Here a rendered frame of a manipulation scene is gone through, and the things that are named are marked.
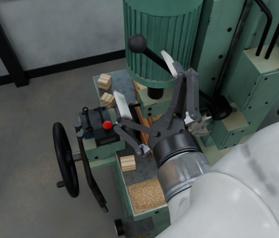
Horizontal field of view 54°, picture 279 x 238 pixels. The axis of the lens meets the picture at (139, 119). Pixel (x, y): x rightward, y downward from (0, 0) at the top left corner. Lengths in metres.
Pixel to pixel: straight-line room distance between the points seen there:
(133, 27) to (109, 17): 1.65
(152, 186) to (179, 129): 0.41
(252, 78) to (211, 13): 0.18
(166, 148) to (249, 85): 0.33
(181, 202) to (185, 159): 0.06
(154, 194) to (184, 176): 0.44
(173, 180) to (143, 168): 0.50
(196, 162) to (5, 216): 1.67
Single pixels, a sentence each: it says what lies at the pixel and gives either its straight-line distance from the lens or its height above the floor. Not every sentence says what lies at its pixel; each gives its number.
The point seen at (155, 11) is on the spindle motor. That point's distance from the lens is 0.57.
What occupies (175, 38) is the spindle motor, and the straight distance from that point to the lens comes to 0.62.
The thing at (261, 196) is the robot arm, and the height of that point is 1.52.
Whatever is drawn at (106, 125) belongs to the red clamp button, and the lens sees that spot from 0.87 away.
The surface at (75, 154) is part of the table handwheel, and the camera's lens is 1.06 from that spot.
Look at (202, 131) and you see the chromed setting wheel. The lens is 0.91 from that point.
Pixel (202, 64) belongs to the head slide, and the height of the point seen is 1.24.
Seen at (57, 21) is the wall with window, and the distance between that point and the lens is 2.22.
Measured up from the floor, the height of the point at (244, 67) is 1.27.
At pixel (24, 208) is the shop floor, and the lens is 1.96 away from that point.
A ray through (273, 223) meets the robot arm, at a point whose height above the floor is 1.52.
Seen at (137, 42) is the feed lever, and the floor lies 1.43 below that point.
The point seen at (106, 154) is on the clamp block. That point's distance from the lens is 0.96.
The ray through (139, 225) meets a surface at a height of 0.62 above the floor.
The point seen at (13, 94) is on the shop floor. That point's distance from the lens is 2.49.
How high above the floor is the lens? 1.75
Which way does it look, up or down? 56 degrees down
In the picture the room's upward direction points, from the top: straight up
